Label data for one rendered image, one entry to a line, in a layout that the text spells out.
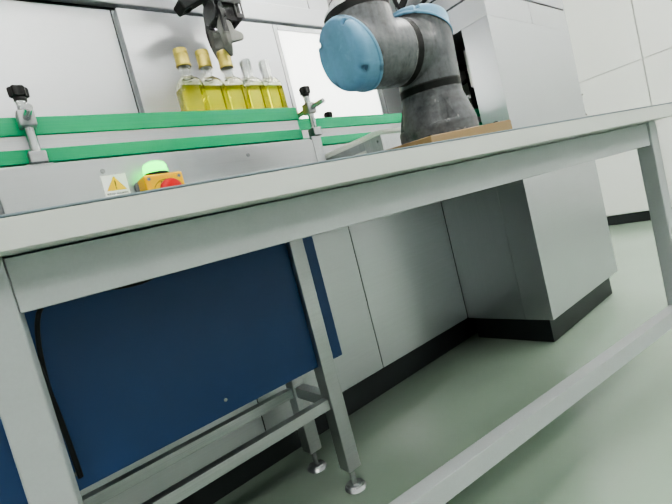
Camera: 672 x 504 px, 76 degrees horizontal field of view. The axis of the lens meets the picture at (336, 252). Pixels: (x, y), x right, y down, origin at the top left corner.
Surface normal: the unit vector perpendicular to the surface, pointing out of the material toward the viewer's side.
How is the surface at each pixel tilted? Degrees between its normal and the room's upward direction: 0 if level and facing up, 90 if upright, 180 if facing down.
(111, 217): 90
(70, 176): 90
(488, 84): 90
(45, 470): 90
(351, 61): 100
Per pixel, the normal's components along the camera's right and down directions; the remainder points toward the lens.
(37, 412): 0.51, -0.06
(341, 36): -0.75, 0.40
